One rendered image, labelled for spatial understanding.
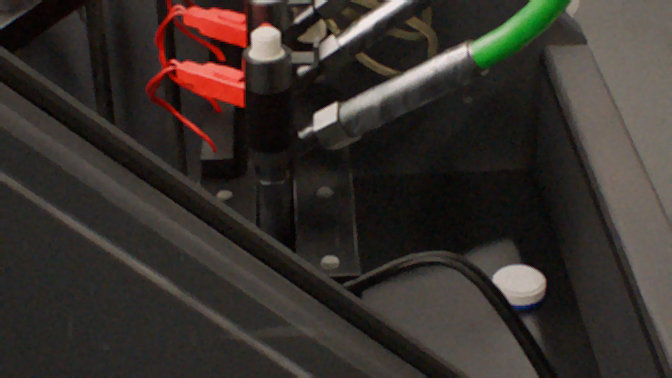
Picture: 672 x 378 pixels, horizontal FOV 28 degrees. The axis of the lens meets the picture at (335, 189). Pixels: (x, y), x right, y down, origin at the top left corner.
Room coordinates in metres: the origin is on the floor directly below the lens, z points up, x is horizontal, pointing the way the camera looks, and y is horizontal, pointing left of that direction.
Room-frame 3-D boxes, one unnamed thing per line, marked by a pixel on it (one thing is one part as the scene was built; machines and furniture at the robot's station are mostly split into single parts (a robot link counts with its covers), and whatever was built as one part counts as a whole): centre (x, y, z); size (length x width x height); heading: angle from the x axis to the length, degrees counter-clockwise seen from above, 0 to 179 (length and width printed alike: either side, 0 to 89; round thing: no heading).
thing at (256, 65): (0.69, 0.03, 1.00); 0.05 x 0.03 x 0.21; 92
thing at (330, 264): (0.81, 0.04, 0.91); 0.34 x 0.10 x 0.15; 2
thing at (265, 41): (0.69, 0.04, 1.10); 0.02 x 0.02 x 0.03
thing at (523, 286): (0.82, -0.14, 0.84); 0.04 x 0.04 x 0.01
